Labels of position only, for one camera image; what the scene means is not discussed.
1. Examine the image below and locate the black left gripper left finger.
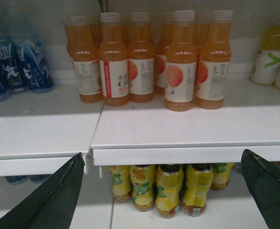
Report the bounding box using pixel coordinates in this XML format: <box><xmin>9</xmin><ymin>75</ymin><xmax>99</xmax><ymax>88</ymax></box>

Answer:
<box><xmin>0</xmin><ymin>153</ymin><xmax>85</xmax><ymax>229</ymax></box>

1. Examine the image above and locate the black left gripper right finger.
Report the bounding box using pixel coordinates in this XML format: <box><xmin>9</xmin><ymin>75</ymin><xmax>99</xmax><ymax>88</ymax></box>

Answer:
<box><xmin>241</xmin><ymin>149</ymin><xmax>280</xmax><ymax>229</ymax></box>

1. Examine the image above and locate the white shelf board right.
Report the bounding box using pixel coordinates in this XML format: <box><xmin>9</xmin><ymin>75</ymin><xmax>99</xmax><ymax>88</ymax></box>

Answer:
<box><xmin>91</xmin><ymin>79</ymin><xmax>280</xmax><ymax>166</ymax></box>

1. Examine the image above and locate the white shelf board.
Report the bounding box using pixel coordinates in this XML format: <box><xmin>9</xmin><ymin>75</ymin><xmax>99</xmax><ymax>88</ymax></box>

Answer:
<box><xmin>91</xmin><ymin>79</ymin><xmax>280</xmax><ymax>166</ymax></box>
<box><xmin>0</xmin><ymin>85</ymin><xmax>104</xmax><ymax>176</ymax></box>

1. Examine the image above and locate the white shelf board left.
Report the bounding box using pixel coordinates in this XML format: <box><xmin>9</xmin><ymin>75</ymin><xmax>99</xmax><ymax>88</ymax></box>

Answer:
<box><xmin>0</xmin><ymin>85</ymin><xmax>104</xmax><ymax>176</ymax></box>

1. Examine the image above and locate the lemon tea bottle rear right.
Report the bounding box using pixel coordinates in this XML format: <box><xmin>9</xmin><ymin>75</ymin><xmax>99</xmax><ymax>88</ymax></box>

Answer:
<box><xmin>211</xmin><ymin>162</ymin><xmax>235</xmax><ymax>191</ymax></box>

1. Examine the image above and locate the lemon tea bottle far left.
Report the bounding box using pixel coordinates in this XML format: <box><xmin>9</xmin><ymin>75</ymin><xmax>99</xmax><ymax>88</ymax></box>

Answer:
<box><xmin>109</xmin><ymin>165</ymin><xmax>132</xmax><ymax>202</ymax></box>

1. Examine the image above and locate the lemon tea bottle front right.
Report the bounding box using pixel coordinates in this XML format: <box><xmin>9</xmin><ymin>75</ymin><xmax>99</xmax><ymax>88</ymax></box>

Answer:
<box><xmin>182</xmin><ymin>163</ymin><xmax>214</xmax><ymax>217</ymax></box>

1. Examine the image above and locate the lemon tea bottle red logo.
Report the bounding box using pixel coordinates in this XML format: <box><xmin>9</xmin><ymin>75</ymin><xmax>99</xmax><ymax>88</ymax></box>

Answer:
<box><xmin>130</xmin><ymin>165</ymin><xmax>156</xmax><ymax>212</ymax></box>

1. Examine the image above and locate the lemon tea bottle front centre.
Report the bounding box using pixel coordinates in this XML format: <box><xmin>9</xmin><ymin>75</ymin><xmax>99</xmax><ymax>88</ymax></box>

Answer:
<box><xmin>155</xmin><ymin>164</ymin><xmax>183</xmax><ymax>219</ymax></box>

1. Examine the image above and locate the yellow drink white label bottle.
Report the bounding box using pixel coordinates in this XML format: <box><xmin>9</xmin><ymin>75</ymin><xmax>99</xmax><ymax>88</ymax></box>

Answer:
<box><xmin>251</xmin><ymin>16</ymin><xmax>280</xmax><ymax>85</ymax></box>

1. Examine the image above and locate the peach drink bottle far right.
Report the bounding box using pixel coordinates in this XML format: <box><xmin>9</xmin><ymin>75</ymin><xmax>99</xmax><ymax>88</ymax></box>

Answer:
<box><xmin>195</xmin><ymin>10</ymin><xmax>233</xmax><ymax>110</ymax></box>

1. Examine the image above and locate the front peach drink bottle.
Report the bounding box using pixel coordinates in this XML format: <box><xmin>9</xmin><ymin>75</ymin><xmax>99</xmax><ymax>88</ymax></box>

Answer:
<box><xmin>165</xmin><ymin>10</ymin><xmax>197</xmax><ymax>112</ymax></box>

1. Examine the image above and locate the peach drink bottle red stripe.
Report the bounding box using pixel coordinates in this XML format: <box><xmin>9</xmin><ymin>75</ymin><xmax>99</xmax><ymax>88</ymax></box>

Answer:
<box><xmin>98</xmin><ymin>12</ymin><xmax>129</xmax><ymax>106</ymax></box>

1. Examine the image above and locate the peach drink bottle centre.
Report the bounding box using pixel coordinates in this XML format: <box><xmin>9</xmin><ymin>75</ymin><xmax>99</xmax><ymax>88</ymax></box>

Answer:
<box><xmin>127</xmin><ymin>12</ymin><xmax>155</xmax><ymax>103</ymax></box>

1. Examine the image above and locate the peach drink bottle left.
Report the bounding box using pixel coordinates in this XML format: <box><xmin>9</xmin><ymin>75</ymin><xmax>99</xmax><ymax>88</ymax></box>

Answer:
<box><xmin>62</xmin><ymin>15</ymin><xmax>103</xmax><ymax>103</ymax></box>

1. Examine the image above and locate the rear right peach drink bottle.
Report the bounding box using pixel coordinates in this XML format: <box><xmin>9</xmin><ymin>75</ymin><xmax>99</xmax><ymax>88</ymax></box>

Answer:
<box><xmin>193</xmin><ymin>12</ymin><xmax>212</xmax><ymax>54</ymax></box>

